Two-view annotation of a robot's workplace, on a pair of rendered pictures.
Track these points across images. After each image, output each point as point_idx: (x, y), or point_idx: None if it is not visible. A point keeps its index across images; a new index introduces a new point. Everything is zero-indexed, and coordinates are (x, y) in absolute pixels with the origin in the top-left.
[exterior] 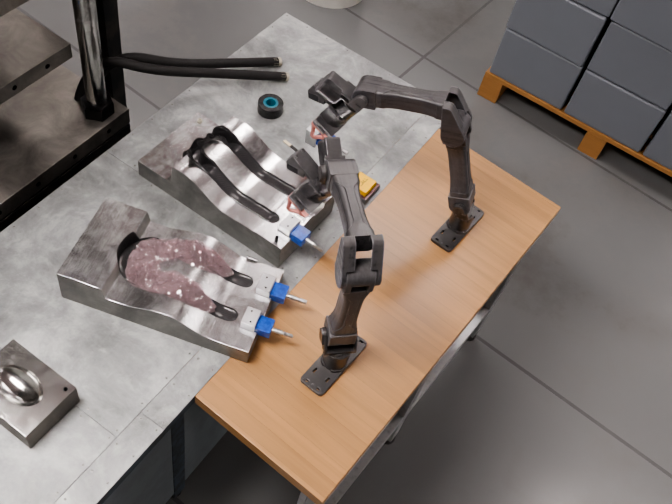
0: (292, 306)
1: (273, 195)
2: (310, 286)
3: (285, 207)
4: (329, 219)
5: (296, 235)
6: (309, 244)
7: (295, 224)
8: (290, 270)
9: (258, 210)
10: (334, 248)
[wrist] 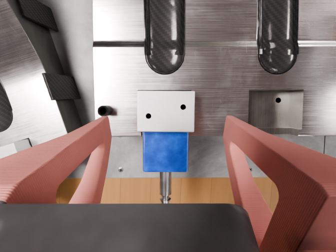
0: (64, 200)
1: (233, 4)
2: (124, 200)
3: (217, 59)
4: (285, 135)
5: (148, 148)
6: (204, 141)
7: (168, 130)
8: (126, 149)
9: (164, 5)
10: (229, 184)
